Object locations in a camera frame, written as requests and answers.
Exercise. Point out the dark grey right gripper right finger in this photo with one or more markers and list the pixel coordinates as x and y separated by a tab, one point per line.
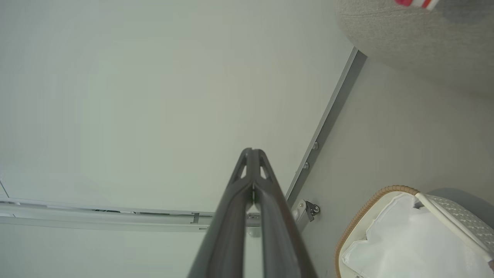
281	239

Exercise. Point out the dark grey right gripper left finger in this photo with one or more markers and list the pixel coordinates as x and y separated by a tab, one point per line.
227	231

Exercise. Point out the red garment with white stripe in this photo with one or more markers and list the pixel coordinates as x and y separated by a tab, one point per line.
415	3

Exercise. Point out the white clothing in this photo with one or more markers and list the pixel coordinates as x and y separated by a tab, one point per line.
405	239

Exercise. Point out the white basket with woven rim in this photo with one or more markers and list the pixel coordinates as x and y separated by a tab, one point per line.
455	210

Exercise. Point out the white sliding door track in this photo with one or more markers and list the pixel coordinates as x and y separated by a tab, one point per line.
96	220

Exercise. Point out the grey fabric sofa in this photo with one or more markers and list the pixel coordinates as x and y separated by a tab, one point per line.
424	46

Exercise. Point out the grey metal bracket with roller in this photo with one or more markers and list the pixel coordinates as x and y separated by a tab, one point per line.
305	212

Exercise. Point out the long grey metal rail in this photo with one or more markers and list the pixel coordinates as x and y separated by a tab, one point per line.
328	119

